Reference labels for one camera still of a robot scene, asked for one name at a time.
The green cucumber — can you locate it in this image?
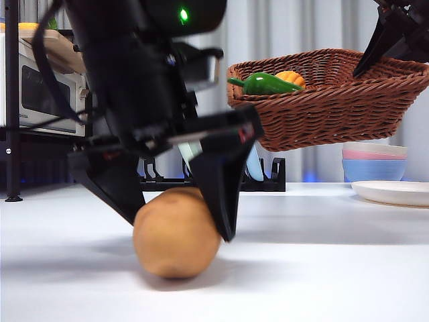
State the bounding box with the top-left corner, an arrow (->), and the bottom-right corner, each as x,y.
227,72 -> 303,95

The brown potato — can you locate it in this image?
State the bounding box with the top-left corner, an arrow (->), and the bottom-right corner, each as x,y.
133,186 -> 223,279

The brown wicker basket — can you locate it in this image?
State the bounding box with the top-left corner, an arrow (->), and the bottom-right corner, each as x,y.
227,48 -> 429,153

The pale blue plate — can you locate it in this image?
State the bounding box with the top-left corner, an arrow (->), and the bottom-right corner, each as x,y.
244,146 -> 265,182

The black dish rack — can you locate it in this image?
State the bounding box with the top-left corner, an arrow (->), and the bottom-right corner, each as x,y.
139,157 -> 286,193

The grey curtain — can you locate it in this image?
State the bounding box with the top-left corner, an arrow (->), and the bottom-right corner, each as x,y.
197,0 -> 429,184

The cream bowl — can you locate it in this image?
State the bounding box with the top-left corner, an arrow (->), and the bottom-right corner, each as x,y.
343,142 -> 409,157

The pink bowl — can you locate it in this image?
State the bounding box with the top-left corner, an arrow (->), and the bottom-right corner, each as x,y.
342,149 -> 408,162

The blue bowl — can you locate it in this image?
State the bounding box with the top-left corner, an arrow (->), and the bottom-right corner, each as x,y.
342,158 -> 408,184

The white microwave oven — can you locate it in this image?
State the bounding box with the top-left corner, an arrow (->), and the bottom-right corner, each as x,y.
0,35 -> 88,138

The white flat plate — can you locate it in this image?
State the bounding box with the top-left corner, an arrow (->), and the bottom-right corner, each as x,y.
351,180 -> 429,207

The wooden cutting board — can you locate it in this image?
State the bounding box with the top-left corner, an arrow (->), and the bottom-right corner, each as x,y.
32,29 -> 87,74

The yellow toy food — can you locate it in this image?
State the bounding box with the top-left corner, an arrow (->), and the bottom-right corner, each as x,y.
0,21 -> 40,32

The black metal shelf frame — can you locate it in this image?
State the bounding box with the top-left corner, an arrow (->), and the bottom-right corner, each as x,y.
0,0 -> 95,203

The black cable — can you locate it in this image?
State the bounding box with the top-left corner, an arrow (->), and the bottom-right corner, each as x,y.
0,0 -> 101,133

